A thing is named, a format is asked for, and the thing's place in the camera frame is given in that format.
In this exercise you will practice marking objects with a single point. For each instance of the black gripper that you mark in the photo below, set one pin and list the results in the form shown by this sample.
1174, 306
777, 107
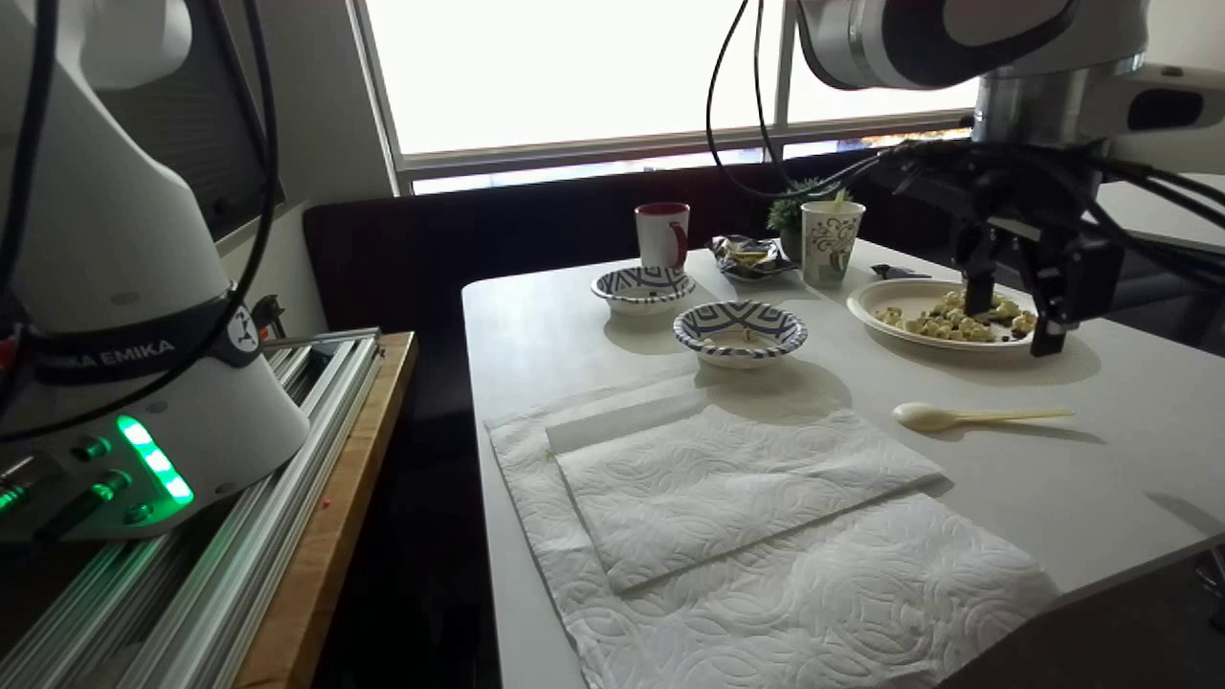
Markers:
1018, 217

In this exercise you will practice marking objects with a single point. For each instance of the cream plastic spoon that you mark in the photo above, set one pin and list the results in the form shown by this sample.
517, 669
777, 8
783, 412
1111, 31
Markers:
940, 420

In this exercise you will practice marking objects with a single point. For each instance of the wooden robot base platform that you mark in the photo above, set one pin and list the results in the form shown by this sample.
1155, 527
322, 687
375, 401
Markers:
291, 629

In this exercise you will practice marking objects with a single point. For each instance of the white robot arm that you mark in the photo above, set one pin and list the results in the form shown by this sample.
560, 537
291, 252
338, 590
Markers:
138, 383

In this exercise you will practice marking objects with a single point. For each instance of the large white paper towel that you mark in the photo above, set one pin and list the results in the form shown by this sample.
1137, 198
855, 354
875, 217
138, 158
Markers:
893, 596

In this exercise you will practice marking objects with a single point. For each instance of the small folded paper towel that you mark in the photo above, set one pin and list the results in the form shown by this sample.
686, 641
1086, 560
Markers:
674, 483

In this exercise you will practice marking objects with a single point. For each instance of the cream plate with food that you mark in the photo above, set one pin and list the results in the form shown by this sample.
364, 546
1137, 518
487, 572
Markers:
931, 313

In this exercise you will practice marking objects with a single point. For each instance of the white cup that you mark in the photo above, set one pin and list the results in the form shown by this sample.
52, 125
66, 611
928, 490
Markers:
828, 236

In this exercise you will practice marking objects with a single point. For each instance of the blue patterned bowl far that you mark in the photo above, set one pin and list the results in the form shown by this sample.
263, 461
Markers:
739, 335

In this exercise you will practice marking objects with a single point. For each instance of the blue patterned bowl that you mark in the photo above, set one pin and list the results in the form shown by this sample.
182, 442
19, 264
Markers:
644, 289
739, 335

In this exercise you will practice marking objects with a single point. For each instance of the red mug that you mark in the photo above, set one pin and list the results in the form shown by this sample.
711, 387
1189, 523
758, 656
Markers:
665, 236

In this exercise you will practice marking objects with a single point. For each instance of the blue patterned bowl near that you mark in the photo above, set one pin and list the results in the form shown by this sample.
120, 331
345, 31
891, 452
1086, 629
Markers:
644, 289

